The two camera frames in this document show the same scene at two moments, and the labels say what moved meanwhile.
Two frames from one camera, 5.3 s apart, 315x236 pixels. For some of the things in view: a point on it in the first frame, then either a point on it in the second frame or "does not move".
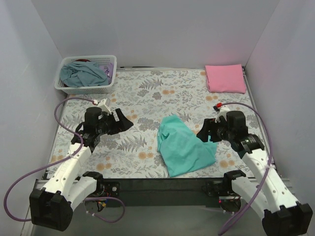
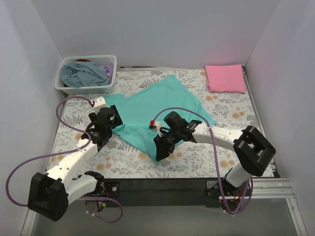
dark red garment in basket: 82,60 does not move
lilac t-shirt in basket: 109,69 does not move
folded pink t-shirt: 226,78 does not move
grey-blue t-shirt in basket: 79,73 does not move
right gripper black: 212,130 -> 165,143
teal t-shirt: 181,151 -> 153,103
